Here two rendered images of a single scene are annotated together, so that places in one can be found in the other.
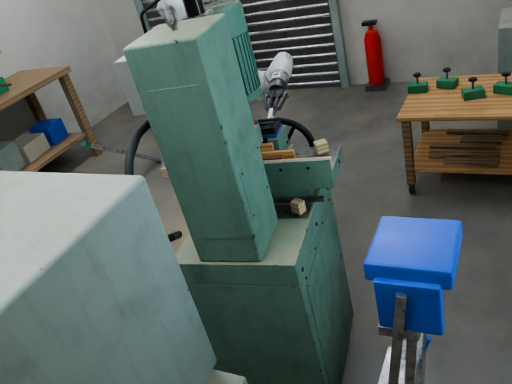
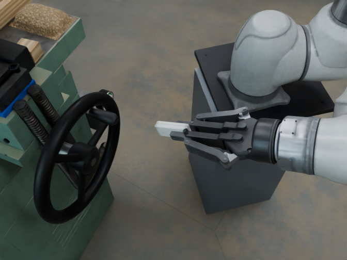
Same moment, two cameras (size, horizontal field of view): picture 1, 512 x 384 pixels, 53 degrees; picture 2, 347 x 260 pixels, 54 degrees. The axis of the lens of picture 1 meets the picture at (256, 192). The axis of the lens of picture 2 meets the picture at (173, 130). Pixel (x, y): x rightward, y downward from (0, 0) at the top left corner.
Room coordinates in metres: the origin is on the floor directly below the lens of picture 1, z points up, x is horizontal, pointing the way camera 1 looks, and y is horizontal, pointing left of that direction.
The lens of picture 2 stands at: (2.18, -0.54, 1.43)
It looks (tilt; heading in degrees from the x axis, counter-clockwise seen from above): 55 degrees down; 89
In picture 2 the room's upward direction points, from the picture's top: straight up
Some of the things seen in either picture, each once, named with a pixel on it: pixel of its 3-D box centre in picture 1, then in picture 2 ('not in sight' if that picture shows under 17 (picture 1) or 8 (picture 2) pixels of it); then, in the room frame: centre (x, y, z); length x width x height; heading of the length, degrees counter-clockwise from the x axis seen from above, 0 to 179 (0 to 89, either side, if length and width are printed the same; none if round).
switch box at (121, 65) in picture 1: (140, 82); not in sight; (1.45, 0.24, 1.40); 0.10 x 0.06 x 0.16; 156
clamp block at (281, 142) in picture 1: (267, 143); (10, 101); (1.87, -0.09, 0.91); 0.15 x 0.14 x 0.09; 66
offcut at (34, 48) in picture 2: not in sight; (28, 50); (1.87, 0.05, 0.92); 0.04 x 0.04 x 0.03; 71
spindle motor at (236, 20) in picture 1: (226, 54); not in sight; (1.69, -0.03, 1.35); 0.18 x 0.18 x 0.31
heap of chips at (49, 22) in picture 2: not in sight; (40, 15); (1.87, 0.17, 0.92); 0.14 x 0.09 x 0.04; 156
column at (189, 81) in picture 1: (212, 148); not in sight; (1.42, 0.09, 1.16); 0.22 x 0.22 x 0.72; 66
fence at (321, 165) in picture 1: (250, 170); not in sight; (1.66, 0.00, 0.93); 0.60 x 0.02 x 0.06; 66
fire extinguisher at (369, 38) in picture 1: (374, 55); not in sight; (4.34, -1.32, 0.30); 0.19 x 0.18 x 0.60; 147
